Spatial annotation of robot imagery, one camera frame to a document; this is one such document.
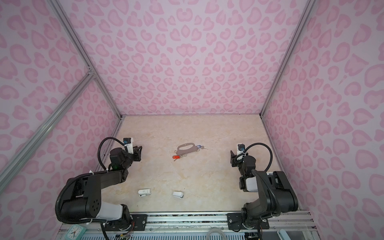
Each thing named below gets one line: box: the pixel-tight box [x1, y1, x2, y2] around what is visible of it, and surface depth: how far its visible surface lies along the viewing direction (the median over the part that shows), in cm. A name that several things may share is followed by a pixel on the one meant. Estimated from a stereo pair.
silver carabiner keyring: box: [174, 142, 200, 157], surface depth 103 cm
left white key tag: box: [138, 189, 151, 198], surface depth 82 cm
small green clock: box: [65, 224, 87, 240], surface depth 71 cm
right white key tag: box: [172, 191, 184, 199], surface depth 82 cm
